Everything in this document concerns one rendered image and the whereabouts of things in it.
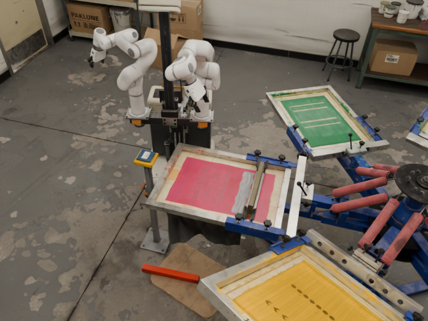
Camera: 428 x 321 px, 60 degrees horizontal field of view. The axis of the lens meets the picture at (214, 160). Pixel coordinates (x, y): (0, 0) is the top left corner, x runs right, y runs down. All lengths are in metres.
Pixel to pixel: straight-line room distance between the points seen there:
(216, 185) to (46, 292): 1.58
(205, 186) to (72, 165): 2.04
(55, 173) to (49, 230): 0.71
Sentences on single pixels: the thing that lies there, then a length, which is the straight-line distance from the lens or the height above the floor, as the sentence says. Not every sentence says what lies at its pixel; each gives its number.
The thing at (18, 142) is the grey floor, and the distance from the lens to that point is 4.58.
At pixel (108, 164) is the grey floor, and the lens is 3.99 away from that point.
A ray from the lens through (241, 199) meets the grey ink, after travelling 2.28.
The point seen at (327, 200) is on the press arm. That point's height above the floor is 1.04.
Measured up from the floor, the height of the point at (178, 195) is 0.95.
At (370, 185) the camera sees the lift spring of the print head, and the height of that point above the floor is 1.18.
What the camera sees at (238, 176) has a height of 0.95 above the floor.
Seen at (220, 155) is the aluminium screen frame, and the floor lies 0.98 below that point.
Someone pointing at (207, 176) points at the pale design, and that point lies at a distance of 2.41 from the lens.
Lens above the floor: 2.66
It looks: 43 degrees down
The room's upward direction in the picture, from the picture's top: 2 degrees clockwise
